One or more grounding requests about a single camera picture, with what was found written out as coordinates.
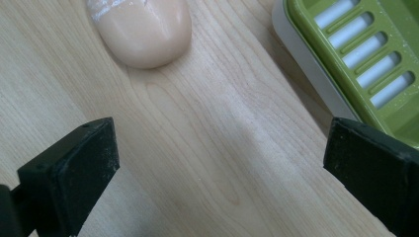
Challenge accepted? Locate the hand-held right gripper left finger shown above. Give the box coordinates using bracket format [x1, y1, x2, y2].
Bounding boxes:
[17, 117, 121, 237]

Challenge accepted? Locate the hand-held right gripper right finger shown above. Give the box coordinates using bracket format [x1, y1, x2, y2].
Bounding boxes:
[322, 117, 419, 237]

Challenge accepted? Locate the green and white soap dish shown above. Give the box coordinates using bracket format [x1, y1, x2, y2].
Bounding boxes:
[272, 0, 419, 150]

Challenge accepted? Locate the peach soap bar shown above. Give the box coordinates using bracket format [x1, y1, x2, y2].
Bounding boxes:
[86, 0, 193, 70]

